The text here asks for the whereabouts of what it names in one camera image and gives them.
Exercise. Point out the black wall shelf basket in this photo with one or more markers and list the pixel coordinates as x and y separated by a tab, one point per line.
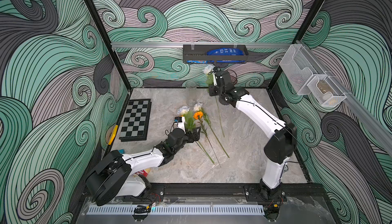
198	55

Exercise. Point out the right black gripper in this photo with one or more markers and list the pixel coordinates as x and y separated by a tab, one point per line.
214	89

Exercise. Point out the white slotted cable duct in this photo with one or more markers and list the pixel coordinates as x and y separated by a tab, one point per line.
183	209

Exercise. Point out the white rose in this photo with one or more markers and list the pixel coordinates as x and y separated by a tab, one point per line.
190	123
199	106
208	71

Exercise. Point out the blue snack package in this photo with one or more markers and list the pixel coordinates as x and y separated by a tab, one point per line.
225	52

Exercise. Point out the small clear acrylic bin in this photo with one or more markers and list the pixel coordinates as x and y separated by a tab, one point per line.
325	91

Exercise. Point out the aluminium wall rail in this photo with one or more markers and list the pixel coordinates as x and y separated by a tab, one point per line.
379	132
156	44

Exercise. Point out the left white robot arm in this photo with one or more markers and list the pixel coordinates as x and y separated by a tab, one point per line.
116	174

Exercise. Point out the aluminium wall rail back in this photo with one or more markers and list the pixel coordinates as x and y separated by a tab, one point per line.
156	44

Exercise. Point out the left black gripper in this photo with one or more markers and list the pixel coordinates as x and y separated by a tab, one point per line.
195	137

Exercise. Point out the black white chessboard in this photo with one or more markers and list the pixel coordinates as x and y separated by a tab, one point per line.
135	124

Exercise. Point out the red toothpick box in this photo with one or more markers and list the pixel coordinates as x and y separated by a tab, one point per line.
144	172

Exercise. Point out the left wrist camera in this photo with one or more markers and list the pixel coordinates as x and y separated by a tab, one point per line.
179	123

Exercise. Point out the yellow flat tool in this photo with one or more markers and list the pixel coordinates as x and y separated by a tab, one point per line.
113	135

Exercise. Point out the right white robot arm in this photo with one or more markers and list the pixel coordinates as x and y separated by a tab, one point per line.
282	137

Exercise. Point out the clear acrylic wall bin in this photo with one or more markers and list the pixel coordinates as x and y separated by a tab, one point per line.
300	65

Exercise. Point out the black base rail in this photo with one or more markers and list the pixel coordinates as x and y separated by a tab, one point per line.
251	192

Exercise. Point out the aluminium wall rail right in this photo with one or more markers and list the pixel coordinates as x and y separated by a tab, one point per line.
379	132

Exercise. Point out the clear glass vase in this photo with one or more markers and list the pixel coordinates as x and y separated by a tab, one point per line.
192	93

